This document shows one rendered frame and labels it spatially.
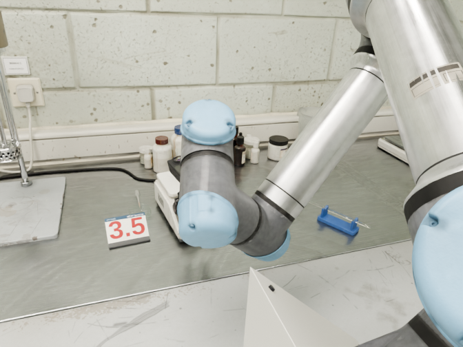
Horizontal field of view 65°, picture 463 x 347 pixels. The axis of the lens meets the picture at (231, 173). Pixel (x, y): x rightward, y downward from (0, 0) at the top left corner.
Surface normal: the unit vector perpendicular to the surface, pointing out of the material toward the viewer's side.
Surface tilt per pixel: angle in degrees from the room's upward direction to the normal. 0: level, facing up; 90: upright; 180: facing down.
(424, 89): 60
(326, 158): 75
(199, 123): 30
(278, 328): 90
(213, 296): 0
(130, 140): 90
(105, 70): 90
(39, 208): 0
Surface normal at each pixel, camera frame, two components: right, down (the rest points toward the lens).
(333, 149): 0.27, 0.18
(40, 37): 0.32, 0.44
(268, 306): -0.94, 0.11
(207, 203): 0.04, -0.51
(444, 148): -0.78, -0.33
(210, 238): 0.04, 0.83
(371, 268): 0.04, -0.90
